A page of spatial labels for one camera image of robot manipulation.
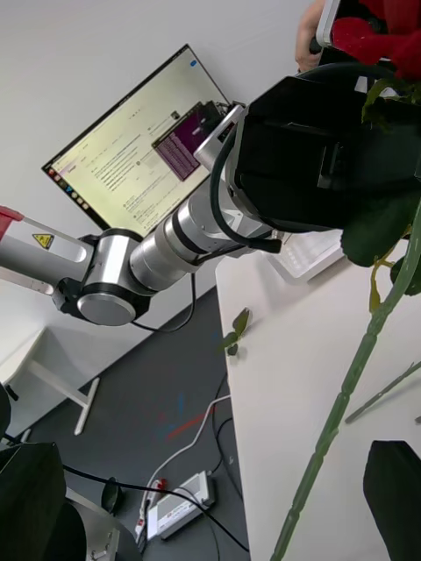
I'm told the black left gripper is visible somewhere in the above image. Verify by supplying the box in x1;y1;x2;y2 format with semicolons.
234;75;421;233

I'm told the white desk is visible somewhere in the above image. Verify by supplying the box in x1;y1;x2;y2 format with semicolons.
0;326;101;437

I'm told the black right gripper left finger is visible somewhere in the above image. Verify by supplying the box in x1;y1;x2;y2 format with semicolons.
0;441;68;561

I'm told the red rose with green stem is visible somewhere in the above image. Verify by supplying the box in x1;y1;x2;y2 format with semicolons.
268;0;421;561

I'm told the small green leaf twig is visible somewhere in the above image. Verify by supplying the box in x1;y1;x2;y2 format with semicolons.
218;306;252;357

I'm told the white cable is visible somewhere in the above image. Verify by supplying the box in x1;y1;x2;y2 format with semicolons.
143;393;232;499

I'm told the green flower stem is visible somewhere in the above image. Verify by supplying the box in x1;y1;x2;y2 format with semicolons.
344;360;421;425

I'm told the black cable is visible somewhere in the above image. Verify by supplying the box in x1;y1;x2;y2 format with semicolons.
62;465;250;552

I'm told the large screen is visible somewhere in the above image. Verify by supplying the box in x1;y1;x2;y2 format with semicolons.
40;42;232;238

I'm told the white framed device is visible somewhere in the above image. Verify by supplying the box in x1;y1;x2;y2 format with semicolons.
314;0;344;48

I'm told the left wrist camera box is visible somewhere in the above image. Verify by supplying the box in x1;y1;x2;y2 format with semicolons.
192;103;246;173

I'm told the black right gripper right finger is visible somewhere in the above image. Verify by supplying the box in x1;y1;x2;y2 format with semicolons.
362;439;421;561

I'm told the person's hand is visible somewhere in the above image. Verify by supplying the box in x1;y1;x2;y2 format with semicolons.
295;0;329;75

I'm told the shallow white box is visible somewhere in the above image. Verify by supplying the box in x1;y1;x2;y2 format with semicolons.
266;228;346;282

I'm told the white power strip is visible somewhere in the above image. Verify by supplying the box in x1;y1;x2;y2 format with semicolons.
146;470;217;541

